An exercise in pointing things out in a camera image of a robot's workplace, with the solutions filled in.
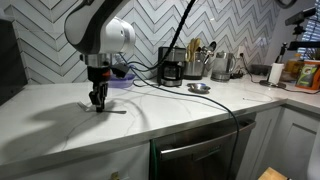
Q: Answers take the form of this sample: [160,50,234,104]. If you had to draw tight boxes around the metal utensil holder pot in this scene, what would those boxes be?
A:
[183,51,208,81]

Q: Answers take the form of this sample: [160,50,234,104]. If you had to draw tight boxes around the light wooden board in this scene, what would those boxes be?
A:
[257,167,289,180]

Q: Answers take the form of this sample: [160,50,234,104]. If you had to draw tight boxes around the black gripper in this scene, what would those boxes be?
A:
[87,64,112,113]

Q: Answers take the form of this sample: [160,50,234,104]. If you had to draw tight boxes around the wide wooden spatula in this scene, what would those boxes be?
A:
[185,39,195,63]

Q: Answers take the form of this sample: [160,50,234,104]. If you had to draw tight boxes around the metal ladle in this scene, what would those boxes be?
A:
[201,40,218,64]

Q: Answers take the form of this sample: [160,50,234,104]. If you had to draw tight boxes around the white cabinet door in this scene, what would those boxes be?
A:
[263,108,320,180]

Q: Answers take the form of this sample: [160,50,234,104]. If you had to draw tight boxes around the black and silver coffee maker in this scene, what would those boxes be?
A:
[156,46,187,88]

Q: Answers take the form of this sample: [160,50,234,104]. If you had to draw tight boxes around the steel electric kettle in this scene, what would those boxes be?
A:
[210,50,237,83]

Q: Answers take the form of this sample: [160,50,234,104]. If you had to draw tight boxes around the white paper towel roll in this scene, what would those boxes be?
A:
[259,62,287,90]

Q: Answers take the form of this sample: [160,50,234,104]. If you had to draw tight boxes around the black microwave oven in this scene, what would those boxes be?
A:
[0,18,29,107]

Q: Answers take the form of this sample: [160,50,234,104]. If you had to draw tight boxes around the round wooden spoon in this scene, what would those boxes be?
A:
[191,37,203,63]

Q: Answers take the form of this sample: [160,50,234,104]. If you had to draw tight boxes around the black camera on tripod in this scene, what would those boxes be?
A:
[284,6,318,34]

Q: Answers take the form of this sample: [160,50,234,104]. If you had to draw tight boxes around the dark blue cable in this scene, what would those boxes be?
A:
[128,64,242,180]

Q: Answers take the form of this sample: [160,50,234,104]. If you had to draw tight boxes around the purple plastic container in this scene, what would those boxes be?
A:
[107,73,136,90]

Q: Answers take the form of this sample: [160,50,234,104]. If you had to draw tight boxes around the white wall outlet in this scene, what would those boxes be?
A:
[236,45,247,58]

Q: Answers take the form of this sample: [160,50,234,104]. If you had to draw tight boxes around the round silver metal plate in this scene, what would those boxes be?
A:
[186,82,212,95]

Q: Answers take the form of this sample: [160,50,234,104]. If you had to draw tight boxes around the silver metal fork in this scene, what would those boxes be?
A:
[77,101,128,115]

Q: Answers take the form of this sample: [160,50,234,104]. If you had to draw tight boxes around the stainless steel dishwasher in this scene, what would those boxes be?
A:
[149,111,258,180]

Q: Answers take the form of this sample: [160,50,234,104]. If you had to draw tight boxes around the orange and green drink tub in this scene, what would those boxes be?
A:
[294,59,320,91]

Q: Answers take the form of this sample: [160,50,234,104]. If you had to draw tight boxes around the thin metal rod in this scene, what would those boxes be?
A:
[242,97,269,102]

